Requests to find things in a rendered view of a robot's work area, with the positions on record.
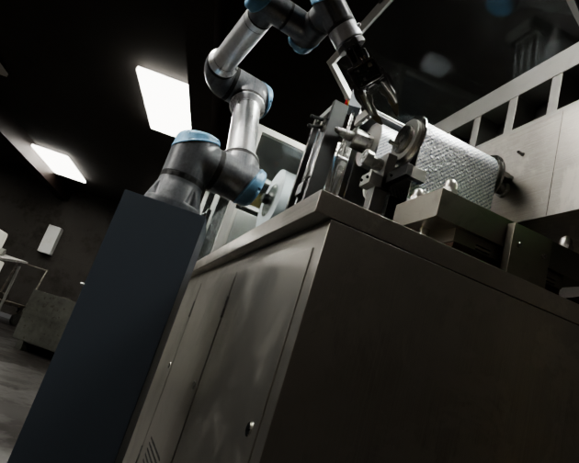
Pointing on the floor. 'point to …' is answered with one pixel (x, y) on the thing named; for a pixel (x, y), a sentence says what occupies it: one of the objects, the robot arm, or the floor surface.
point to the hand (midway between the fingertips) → (387, 116)
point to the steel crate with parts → (42, 322)
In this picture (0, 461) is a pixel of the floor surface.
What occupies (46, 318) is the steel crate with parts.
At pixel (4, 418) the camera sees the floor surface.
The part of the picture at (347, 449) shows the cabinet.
